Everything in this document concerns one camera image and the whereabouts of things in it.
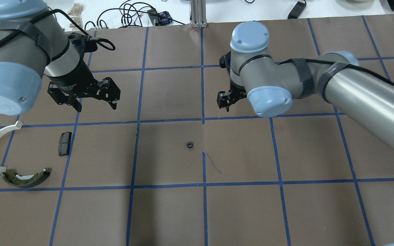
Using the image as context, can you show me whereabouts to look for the aluminium frame post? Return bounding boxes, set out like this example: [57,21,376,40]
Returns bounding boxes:
[189,0,208,28]

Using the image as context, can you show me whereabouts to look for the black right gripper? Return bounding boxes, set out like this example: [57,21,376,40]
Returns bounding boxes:
[217,73,247,112]

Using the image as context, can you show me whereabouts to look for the black tangled cables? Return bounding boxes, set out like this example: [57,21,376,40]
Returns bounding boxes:
[84,0,187,29]

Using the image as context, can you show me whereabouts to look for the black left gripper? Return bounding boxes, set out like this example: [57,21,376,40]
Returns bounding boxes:
[47,60,121,113]

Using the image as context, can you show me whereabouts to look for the black power adapter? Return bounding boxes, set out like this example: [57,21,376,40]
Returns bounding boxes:
[287,0,307,19]

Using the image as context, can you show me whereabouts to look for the black brake pad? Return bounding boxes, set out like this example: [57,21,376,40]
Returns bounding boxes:
[58,132,72,156]

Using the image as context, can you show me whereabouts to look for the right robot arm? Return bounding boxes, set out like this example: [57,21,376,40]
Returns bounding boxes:
[217,21,394,150]

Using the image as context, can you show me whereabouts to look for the olive green brake shoe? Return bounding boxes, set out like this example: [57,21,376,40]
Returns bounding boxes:
[2,168,52,189]

